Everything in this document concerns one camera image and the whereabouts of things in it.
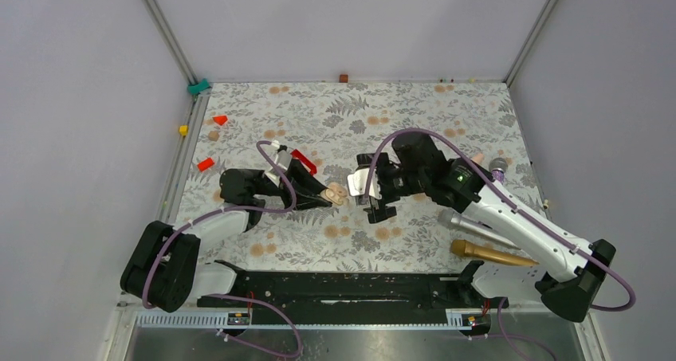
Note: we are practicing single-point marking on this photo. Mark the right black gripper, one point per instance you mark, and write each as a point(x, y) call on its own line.
point(383, 164)

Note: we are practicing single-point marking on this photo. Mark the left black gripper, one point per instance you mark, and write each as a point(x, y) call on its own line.
point(302, 180)

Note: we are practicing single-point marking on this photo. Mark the beige earbud charging case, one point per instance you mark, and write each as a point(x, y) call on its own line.
point(335, 194)

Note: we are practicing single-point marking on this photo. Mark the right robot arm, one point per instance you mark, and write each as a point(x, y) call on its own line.
point(568, 270)

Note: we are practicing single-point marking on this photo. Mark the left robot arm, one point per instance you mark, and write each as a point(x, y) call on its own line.
point(163, 269)

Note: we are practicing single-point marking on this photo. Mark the red plastic basket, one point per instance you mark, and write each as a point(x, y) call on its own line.
point(309, 165)

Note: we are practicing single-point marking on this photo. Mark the floral patterned mat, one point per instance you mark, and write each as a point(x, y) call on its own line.
point(331, 123)

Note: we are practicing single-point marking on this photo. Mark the silver microphone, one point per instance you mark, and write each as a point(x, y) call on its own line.
point(453, 220)

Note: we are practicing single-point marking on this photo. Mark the orange block lower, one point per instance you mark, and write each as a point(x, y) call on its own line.
point(205, 164)

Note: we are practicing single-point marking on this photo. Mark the orange triangle block upper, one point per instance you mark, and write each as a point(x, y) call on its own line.
point(220, 120)

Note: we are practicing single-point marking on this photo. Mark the gold microphone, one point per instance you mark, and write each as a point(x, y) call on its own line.
point(467, 249)

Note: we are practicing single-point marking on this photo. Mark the purple glitter microphone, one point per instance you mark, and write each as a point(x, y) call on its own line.
point(498, 167)

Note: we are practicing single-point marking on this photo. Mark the teal block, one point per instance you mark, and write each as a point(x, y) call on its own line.
point(199, 87)

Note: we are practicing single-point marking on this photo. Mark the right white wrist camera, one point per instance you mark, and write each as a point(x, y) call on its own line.
point(360, 183)

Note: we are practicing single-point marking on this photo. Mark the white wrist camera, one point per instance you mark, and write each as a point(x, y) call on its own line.
point(282, 158)
point(360, 183)

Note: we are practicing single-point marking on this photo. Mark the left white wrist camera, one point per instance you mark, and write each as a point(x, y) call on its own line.
point(282, 158)

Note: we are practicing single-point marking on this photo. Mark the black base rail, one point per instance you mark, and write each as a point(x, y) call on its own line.
point(326, 298)

